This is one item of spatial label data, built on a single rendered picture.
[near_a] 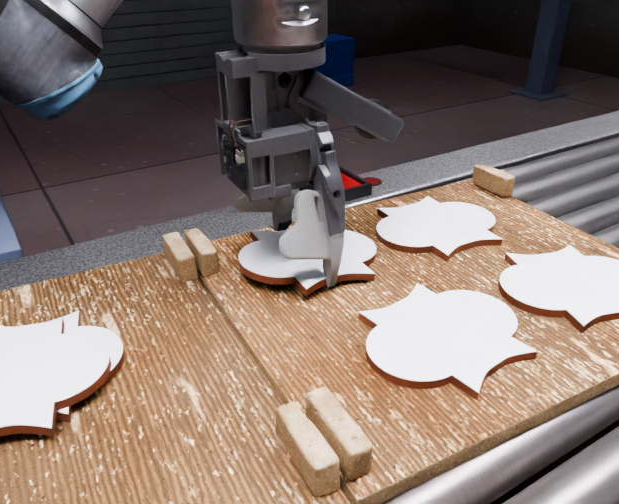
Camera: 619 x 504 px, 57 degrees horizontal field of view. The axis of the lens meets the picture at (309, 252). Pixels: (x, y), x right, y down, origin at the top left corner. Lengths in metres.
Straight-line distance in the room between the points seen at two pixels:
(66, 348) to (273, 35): 0.28
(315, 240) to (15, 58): 0.48
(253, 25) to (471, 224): 0.34
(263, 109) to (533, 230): 0.35
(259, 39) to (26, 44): 0.43
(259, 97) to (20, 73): 0.42
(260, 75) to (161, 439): 0.28
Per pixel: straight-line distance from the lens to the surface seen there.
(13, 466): 0.43
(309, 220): 0.50
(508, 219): 0.71
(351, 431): 0.37
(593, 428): 0.50
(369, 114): 0.52
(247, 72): 0.46
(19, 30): 0.83
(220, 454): 0.40
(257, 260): 0.55
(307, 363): 0.46
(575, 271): 0.61
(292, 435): 0.37
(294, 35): 0.46
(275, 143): 0.47
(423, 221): 0.66
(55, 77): 0.83
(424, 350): 0.46
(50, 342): 0.49
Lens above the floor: 1.23
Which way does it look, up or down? 30 degrees down
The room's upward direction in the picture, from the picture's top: straight up
